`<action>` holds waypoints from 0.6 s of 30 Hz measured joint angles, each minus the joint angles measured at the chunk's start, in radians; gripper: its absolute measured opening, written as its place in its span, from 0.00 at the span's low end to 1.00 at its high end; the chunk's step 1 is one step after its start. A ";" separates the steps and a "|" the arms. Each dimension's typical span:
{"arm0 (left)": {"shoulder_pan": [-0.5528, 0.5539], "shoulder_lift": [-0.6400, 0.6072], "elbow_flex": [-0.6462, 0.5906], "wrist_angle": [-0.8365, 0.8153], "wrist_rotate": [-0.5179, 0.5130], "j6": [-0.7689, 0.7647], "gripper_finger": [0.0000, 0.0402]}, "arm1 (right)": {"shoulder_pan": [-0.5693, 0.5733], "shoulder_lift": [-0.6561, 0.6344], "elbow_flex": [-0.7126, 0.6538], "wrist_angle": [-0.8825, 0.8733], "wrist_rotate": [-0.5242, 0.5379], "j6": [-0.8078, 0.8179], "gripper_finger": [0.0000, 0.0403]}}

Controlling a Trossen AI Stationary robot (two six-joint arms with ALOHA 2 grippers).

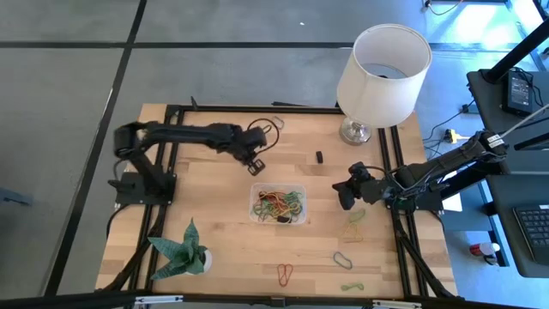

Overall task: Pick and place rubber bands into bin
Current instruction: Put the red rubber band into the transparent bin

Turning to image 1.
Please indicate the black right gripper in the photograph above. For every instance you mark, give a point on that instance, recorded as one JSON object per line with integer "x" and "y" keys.
{"x": 374, "y": 191}

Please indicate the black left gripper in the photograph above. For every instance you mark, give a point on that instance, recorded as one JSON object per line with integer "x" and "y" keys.
{"x": 249, "y": 143}

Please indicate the wide green rubber band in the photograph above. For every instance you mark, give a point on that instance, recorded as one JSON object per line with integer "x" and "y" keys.
{"x": 257, "y": 210}

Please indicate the small black block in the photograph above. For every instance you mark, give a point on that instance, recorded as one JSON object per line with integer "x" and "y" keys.
{"x": 319, "y": 157}

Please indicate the thin yellow rubber band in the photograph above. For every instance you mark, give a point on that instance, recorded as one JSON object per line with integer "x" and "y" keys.
{"x": 279, "y": 210}

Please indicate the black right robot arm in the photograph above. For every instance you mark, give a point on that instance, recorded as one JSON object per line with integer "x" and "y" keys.
{"x": 446, "y": 163}

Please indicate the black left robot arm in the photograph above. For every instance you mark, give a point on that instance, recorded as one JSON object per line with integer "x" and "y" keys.
{"x": 180, "y": 133}

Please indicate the clear plastic bin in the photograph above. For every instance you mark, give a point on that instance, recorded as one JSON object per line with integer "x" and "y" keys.
{"x": 254, "y": 189}

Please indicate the olive green rubber band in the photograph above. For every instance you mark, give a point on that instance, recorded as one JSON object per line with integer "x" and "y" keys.
{"x": 358, "y": 213}

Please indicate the grey rubber band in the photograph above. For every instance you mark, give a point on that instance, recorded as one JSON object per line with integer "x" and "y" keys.
{"x": 283, "y": 124}

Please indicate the black wide rubber band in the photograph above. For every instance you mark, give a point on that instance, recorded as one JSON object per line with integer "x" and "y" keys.
{"x": 283, "y": 219}

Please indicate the blue rubber band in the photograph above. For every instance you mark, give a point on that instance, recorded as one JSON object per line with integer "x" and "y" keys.
{"x": 336, "y": 260}

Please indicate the white shade table lamp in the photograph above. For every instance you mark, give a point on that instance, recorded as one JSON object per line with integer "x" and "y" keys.
{"x": 386, "y": 98}

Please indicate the white paper sheet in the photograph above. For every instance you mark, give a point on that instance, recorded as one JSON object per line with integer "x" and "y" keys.
{"x": 452, "y": 204}

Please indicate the green plant in white pot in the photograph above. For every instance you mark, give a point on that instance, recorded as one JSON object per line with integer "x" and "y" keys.
{"x": 184, "y": 253}

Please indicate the yellow power strip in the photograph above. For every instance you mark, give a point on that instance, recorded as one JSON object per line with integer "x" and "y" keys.
{"x": 450, "y": 136}

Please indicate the red and white can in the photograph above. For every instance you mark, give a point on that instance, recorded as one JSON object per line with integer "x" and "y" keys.
{"x": 482, "y": 250}

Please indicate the black desk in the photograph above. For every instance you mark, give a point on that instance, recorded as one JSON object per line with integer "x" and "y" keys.
{"x": 514, "y": 180}

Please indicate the black keyboard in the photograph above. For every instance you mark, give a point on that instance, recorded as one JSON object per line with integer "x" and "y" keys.
{"x": 536, "y": 232}

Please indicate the black power adapter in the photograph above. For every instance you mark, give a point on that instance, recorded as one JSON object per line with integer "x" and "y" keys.
{"x": 518, "y": 92}

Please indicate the black pole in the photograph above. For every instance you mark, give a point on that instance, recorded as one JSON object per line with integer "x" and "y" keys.
{"x": 514, "y": 56}

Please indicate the grey furniture foot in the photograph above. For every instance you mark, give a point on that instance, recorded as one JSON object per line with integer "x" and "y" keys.
{"x": 13, "y": 197}

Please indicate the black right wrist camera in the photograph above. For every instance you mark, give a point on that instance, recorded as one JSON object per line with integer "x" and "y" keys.
{"x": 360, "y": 171}

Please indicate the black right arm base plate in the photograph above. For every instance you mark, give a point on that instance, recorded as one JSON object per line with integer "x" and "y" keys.
{"x": 429, "y": 204}

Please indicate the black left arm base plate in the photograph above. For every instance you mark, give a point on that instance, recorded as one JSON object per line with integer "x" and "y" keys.
{"x": 128, "y": 195}

